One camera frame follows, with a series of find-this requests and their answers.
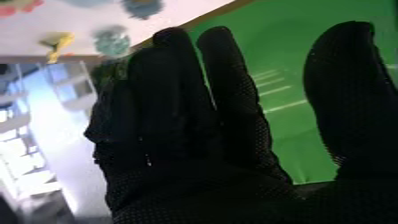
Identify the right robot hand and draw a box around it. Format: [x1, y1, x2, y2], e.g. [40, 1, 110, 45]
[83, 20, 398, 224]

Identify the teal flower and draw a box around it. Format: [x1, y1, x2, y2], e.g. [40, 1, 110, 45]
[92, 25, 133, 57]

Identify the yellow flower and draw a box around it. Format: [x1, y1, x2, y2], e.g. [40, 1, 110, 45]
[39, 31, 76, 64]

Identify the white sheet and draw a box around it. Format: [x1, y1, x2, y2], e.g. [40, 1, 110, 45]
[0, 0, 238, 58]

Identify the blue flower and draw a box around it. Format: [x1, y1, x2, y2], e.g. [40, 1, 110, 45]
[119, 0, 165, 20]

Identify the pink flower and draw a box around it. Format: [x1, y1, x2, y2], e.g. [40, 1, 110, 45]
[0, 0, 46, 18]

